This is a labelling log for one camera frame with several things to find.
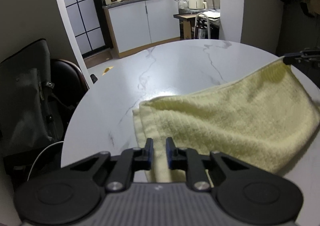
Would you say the yellow towel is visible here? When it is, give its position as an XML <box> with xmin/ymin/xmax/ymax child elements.
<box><xmin>133</xmin><ymin>59</ymin><xmax>319</xmax><ymax>182</ymax></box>

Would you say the black backpack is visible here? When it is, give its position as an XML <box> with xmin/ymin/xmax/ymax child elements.
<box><xmin>1</xmin><ymin>39</ymin><xmax>55</xmax><ymax>157</ymax></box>

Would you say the dark wooden chair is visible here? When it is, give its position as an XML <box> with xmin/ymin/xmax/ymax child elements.
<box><xmin>49</xmin><ymin>58</ymin><xmax>88</xmax><ymax>140</ymax></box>

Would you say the white air fryer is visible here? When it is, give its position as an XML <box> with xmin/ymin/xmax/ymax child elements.
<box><xmin>188</xmin><ymin>0</ymin><xmax>207</xmax><ymax>10</ymax></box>

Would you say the wooden side table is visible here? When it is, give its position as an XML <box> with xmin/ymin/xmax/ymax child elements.
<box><xmin>174</xmin><ymin>10</ymin><xmax>220</xmax><ymax>40</ymax></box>

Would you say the clear plastic jug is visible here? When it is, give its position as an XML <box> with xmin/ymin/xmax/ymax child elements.
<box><xmin>178</xmin><ymin>0</ymin><xmax>188</xmax><ymax>11</ymax></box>

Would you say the white base cabinet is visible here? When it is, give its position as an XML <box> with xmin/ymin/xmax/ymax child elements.
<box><xmin>104</xmin><ymin>0</ymin><xmax>180</xmax><ymax>58</ymax></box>

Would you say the black framed glass door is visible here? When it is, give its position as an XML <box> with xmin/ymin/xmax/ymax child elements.
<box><xmin>64</xmin><ymin>0</ymin><xmax>113</xmax><ymax>57</ymax></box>

